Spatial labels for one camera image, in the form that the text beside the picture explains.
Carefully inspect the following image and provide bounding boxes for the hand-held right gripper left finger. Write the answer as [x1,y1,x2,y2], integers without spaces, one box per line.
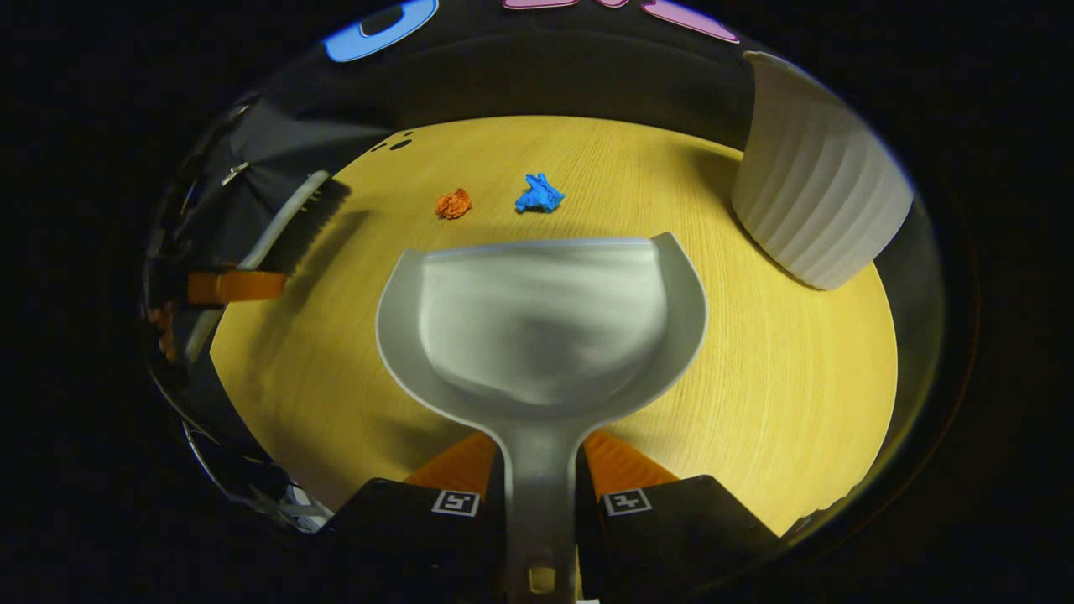
[323,432,509,604]

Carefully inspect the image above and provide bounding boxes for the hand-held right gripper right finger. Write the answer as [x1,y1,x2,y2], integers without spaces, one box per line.
[577,430,783,604]

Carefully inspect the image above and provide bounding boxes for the small white broom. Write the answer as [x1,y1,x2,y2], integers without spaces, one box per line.
[180,170,353,363]

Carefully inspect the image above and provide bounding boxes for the white dustpan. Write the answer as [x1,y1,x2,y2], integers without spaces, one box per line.
[375,232,708,604]

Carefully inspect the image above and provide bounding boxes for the blue paper trash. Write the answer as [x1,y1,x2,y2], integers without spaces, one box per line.
[514,173,566,214]

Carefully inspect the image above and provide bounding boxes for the white ribbed garbage bin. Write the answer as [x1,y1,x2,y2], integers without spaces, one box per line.
[730,50,915,291]

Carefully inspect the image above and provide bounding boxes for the wooden desktop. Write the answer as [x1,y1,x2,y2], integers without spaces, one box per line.
[210,115,899,538]

